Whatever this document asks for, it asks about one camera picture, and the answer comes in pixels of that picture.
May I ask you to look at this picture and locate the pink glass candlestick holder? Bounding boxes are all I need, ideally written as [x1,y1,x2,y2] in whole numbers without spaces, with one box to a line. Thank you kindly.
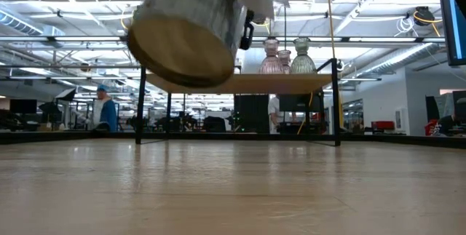
[278,49,293,75]
[258,38,285,75]

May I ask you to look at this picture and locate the black tag clip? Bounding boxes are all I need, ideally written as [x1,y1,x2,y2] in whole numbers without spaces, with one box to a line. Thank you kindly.
[239,9,255,51]

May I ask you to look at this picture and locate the metal scented candle tin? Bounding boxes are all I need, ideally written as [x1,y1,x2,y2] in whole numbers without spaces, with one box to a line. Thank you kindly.
[126,0,252,89]

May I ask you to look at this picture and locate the green glass candlestick holder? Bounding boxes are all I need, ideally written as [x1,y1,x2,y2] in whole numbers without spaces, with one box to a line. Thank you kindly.
[289,37,317,75]

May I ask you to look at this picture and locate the black cabinet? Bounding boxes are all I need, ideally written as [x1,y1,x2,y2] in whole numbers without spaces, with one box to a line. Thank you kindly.
[233,94,271,134]

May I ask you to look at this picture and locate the person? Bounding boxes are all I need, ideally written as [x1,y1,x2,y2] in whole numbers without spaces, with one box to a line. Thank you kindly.
[267,95,298,135]
[84,84,119,132]

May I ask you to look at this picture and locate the wooden riser shelf black legs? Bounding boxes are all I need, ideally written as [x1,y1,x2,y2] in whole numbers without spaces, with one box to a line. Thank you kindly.
[135,57,342,147]

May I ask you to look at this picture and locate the red bin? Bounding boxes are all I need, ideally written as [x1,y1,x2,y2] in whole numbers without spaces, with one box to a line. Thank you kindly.
[370,120,396,131]

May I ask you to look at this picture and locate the black photo softbox light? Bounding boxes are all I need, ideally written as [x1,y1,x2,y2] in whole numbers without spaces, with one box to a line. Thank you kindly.
[53,87,78,103]

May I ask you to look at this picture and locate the dark desk monitor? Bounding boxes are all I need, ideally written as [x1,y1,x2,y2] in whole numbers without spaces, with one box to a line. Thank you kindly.
[9,98,39,115]

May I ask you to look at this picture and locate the blue-screen computer monitor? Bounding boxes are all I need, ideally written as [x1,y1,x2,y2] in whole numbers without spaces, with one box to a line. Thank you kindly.
[438,0,466,67]

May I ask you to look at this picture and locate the dark wall screen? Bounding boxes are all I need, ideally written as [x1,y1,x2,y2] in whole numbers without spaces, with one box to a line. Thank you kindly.
[278,93,312,113]

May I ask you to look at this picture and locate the black hanging cable with coil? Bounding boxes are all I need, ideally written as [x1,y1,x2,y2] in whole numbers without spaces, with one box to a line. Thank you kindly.
[282,0,288,51]

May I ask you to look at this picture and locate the yellow hanging cable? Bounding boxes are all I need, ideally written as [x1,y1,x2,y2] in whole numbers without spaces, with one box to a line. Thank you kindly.
[325,0,346,129]

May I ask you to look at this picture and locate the black aluminium rig frame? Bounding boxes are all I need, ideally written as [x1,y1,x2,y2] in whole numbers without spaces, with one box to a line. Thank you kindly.
[0,130,466,151]

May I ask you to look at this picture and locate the black ceiling cable reel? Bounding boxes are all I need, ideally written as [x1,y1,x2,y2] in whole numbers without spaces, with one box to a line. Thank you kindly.
[412,5,444,38]

